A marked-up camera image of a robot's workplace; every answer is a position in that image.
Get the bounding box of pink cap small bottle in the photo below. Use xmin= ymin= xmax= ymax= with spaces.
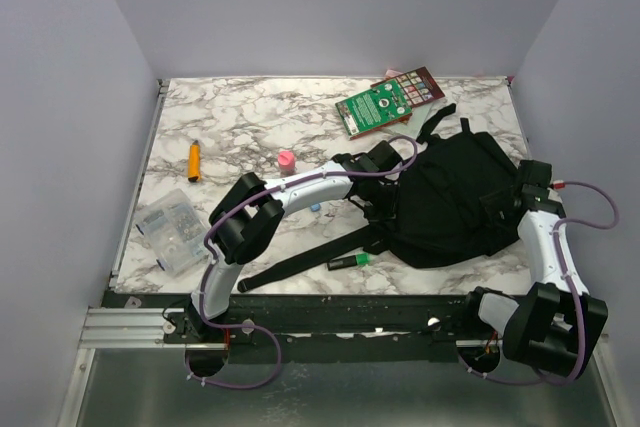
xmin=277 ymin=150 xmax=296 ymax=177

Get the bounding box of green black highlighter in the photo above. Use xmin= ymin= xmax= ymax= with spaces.
xmin=326 ymin=253 xmax=371 ymax=271

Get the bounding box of black student backpack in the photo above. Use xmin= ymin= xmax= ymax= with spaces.
xmin=238 ymin=104 xmax=520 ymax=293

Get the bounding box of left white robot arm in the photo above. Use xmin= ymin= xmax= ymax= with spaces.
xmin=191 ymin=141 xmax=416 ymax=322

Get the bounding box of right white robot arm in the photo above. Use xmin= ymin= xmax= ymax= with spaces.
xmin=464 ymin=160 xmax=608 ymax=384

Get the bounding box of green book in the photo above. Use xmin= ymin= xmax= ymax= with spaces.
xmin=335 ymin=80 xmax=412 ymax=140

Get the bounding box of grey notebook under books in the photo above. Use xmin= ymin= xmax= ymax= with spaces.
xmin=382 ymin=97 xmax=448 ymax=138

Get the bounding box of orange utility knife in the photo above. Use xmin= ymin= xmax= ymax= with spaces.
xmin=187 ymin=140 xmax=201 ymax=183

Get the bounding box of dark red book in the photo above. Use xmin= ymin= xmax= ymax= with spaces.
xmin=371 ymin=67 xmax=445 ymax=121

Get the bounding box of clear plastic screw box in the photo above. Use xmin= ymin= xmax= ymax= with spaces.
xmin=135 ymin=189 xmax=208 ymax=277

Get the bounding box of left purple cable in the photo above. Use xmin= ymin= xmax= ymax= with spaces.
xmin=185 ymin=135 xmax=419 ymax=390

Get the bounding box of purple cable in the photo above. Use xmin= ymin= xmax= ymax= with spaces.
xmin=185 ymin=135 xmax=419 ymax=390
xmin=457 ymin=180 xmax=620 ymax=387

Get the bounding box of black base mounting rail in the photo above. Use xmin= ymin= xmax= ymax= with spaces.
xmin=98 ymin=292 xmax=497 ymax=373

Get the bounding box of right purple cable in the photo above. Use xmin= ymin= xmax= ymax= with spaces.
xmin=457 ymin=180 xmax=620 ymax=387

